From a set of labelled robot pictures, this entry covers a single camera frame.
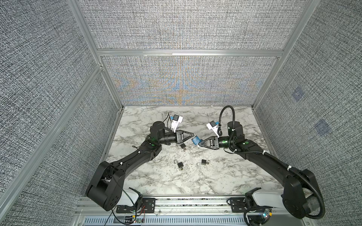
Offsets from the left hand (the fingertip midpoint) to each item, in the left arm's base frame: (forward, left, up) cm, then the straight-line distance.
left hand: (193, 136), depth 73 cm
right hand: (-3, -3, -4) cm, 6 cm away
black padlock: (+8, +4, -23) cm, 24 cm away
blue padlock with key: (-2, -1, -1) cm, 3 cm away
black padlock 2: (-5, +7, -24) cm, 26 cm away
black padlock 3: (-4, -8, -23) cm, 25 cm away
